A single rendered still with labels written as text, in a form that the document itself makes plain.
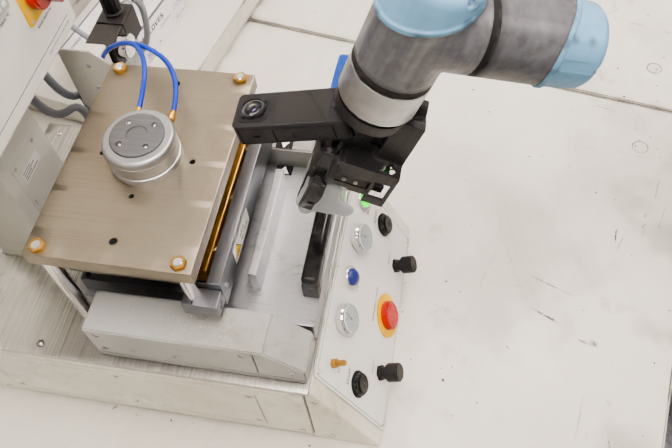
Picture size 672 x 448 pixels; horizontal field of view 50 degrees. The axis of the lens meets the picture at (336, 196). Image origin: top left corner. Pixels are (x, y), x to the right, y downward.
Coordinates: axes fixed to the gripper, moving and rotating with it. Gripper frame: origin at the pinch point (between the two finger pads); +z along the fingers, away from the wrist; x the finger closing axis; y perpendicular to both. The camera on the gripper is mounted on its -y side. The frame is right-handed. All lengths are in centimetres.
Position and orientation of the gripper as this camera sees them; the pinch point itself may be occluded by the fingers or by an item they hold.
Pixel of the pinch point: (299, 200)
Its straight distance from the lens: 80.5
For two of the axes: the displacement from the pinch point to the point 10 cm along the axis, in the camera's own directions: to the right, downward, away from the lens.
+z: -2.8, 5.0, 8.2
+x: 1.7, -8.1, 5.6
